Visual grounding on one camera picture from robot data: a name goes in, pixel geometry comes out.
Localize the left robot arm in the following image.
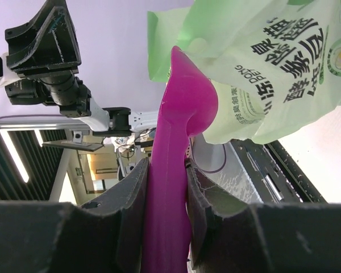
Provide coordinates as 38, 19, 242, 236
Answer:
5, 1, 158, 137

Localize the magenta plastic litter scoop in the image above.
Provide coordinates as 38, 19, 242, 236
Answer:
141, 46, 218, 272

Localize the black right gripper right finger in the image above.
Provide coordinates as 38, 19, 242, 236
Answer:
185, 160, 341, 272

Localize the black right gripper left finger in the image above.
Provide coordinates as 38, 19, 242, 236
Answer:
0, 159, 149, 272

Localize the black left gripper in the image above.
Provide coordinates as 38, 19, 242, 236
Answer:
5, 1, 82, 85

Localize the green cat litter bag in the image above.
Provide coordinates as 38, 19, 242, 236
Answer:
147, 1, 341, 144

